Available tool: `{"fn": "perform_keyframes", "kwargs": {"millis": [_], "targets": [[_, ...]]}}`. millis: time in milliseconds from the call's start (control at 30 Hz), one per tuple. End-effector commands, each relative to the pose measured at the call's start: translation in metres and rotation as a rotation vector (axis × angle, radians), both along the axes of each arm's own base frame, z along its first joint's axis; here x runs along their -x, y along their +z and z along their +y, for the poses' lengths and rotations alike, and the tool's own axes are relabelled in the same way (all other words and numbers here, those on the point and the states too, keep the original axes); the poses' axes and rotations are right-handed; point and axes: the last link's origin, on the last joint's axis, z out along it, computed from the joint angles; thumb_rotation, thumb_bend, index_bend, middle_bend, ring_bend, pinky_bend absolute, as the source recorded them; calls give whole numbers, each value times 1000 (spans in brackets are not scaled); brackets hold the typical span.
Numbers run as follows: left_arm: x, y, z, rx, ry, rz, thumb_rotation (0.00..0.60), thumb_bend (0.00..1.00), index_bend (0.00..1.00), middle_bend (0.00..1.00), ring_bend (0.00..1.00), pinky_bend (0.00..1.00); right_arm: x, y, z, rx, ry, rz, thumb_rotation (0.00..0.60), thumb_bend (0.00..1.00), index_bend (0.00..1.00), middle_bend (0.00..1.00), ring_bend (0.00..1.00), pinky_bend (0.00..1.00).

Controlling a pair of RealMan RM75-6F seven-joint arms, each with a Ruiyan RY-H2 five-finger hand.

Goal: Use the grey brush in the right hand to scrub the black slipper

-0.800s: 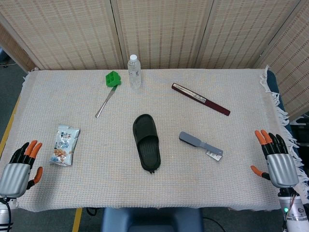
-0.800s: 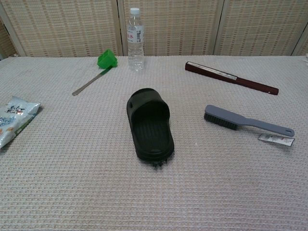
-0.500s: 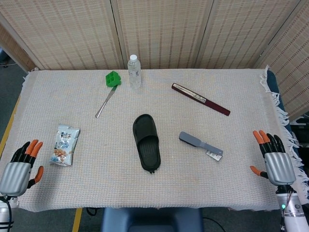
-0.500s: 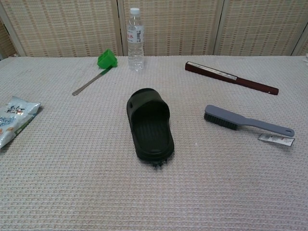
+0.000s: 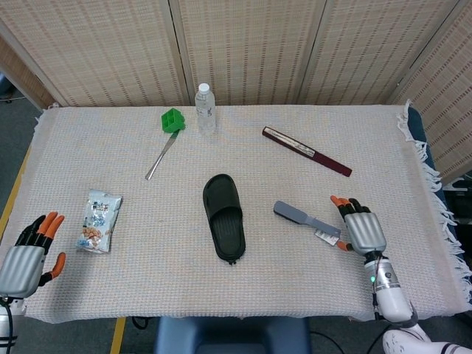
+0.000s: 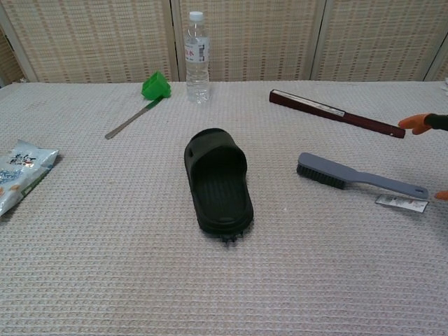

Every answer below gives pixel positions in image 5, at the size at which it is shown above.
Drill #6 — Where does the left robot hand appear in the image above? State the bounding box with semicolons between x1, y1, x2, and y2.
0;211;67;299

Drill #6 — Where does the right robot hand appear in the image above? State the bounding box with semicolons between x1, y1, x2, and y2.
330;195;388;255

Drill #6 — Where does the snack packet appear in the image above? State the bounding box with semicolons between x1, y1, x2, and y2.
75;189;123;254

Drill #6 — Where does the bamboo folding screen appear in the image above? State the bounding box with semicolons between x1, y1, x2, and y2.
0;0;472;185

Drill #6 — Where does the green plastic block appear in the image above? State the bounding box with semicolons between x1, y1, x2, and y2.
160;107;187;133

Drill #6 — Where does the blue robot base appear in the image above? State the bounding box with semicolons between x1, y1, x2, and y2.
153;316;313;354

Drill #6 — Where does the black slipper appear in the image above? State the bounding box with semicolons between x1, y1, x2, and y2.
202;173;247;265

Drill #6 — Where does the clear water bottle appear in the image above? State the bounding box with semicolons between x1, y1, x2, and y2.
194;83;217;135

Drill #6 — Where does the grey brush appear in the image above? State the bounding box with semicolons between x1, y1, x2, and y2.
273;200;342;247

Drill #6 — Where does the metal table knife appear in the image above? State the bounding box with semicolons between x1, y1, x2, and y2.
145;131;181;181

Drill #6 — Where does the woven white tablecloth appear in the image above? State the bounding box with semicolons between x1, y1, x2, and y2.
0;98;470;325

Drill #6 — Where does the dark red long box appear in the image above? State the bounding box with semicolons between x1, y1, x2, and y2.
262;126;353;178

